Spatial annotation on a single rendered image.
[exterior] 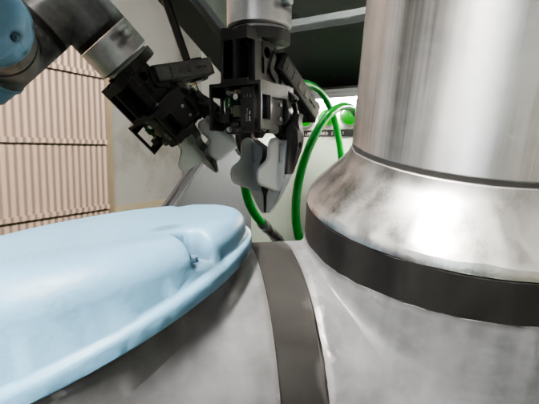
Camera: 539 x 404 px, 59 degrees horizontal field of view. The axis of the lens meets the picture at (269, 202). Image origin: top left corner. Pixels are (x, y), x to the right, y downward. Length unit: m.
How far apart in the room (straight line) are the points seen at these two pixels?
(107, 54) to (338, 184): 0.52
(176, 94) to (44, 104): 2.56
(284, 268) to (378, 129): 0.06
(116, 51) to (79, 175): 2.74
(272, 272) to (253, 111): 0.37
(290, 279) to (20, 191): 2.94
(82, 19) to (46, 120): 2.56
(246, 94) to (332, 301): 0.39
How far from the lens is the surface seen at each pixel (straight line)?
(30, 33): 0.52
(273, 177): 0.56
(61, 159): 3.26
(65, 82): 3.33
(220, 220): 0.15
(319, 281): 0.16
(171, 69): 0.69
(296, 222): 0.73
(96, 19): 0.65
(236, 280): 0.15
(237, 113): 0.55
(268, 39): 0.56
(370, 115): 0.16
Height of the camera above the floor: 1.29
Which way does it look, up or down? 6 degrees down
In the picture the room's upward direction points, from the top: straight up
